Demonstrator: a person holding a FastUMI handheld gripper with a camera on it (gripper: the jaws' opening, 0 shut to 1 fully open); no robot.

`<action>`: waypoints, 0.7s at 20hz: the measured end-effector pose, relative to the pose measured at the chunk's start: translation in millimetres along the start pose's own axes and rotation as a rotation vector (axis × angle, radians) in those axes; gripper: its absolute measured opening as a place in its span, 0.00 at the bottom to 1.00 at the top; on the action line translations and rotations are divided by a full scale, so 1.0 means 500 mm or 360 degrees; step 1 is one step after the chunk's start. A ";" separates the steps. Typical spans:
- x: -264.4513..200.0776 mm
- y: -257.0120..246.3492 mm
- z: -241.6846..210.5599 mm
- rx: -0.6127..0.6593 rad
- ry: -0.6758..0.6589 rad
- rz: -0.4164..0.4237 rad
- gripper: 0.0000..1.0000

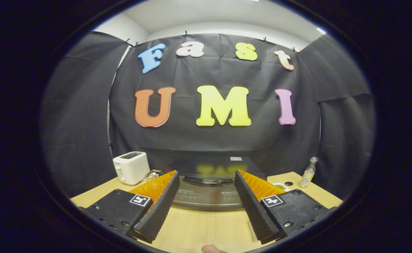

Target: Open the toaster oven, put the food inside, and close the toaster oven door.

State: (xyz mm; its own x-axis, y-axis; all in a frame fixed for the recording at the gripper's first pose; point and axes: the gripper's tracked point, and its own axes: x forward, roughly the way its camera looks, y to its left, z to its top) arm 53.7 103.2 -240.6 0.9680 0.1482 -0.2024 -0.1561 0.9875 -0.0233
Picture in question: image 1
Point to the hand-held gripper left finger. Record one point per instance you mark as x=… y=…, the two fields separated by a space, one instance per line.
x=160 y=207

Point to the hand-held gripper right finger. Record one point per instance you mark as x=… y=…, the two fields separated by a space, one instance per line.
x=253 y=207

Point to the black toaster oven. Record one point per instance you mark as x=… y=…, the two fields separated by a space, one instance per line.
x=209 y=193

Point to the white bread toaster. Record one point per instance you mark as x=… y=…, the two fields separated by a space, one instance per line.
x=132 y=168

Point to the white divided condiment dish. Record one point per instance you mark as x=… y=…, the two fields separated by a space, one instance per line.
x=279 y=185

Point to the small black round cap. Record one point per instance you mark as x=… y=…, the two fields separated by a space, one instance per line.
x=289 y=183

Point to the clear glass bottle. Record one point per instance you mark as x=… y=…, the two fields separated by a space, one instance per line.
x=308 y=175

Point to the small ceiling light panel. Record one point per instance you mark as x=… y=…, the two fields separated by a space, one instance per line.
x=321 y=31

